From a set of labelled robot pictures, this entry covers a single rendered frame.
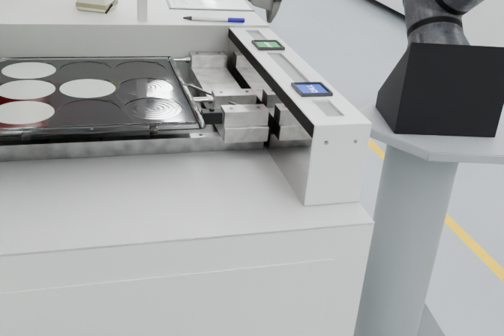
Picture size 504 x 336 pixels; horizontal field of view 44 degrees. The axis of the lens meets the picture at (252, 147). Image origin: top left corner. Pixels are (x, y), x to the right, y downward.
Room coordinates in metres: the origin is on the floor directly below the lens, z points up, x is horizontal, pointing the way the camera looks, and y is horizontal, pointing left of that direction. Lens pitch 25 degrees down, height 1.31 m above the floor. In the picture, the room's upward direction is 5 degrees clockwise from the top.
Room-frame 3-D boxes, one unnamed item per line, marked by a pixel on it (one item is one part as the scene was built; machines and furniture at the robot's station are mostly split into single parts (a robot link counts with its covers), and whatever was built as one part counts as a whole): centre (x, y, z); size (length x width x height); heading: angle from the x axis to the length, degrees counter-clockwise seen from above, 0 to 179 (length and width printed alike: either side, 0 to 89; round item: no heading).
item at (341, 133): (1.12, -0.05, 0.89); 0.55 x 0.09 x 0.14; 17
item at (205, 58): (1.33, 0.11, 0.89); 0.08 x 0.03 x 0.03; 107
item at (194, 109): (1.13, 0.14, 0.90); 0.38 x 0.01 x 0.01; 17
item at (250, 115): (1.02, 0.02, 0.89); 0.08 x 0.03 x 0.03; 107
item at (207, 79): (1.17, 0.06, 0.87); 0.36 x 0.08 x 0.03; 17
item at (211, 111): (1.00, 0.08, 0.90); 0.04 x 0.02 x 0.03; 107
